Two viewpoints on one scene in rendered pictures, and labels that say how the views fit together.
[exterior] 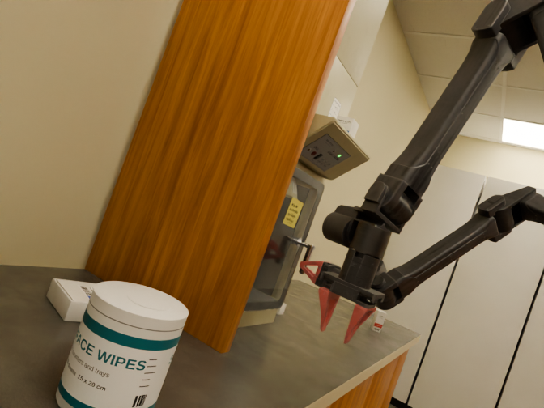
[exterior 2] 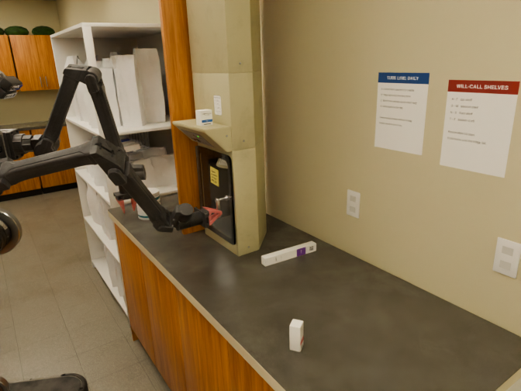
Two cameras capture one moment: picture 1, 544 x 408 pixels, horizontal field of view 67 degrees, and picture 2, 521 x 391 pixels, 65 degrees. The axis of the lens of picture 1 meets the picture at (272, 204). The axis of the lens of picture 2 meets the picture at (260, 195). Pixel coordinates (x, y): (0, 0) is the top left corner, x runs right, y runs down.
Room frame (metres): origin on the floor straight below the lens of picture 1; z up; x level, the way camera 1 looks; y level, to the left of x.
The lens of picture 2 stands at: (2.08, -1.53, 1.76)
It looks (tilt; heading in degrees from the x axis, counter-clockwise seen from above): 19 degrees down; 116
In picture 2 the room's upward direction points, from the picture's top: 2 degrees counter-clockwise
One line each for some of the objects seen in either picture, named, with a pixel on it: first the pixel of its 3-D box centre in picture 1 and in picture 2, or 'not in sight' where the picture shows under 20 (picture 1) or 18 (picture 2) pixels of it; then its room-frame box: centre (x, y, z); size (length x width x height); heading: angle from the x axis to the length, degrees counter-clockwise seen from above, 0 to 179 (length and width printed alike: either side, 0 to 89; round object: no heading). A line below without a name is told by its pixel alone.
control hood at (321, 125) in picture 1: (329, 152); (201, 135); (1.10, -0.10, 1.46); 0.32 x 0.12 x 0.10; 150
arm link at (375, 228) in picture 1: (367, 239); not in sight; (0.72, -0.18, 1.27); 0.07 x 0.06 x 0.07; 34
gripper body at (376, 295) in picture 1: (357, 273); (125, 188); (0.71, -0.18, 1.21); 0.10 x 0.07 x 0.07; 60
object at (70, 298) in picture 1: (97, 302); not in sight; (0.86, 0.27, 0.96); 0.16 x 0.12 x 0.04; 135
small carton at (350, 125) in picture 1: (344, 129); (204, 117); (1.14, -0.12, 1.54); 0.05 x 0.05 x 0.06; 60
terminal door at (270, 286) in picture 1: (279, 241); (215, 194); (1.12, -0.06, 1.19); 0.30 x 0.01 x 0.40; 150
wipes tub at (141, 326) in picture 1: (125, 349); (148, 203); (0.56, 0.12, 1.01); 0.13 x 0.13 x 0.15
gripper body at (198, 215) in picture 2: (337, 279); (195, 218); (1.14, -0.24, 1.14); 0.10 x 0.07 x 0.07; 150
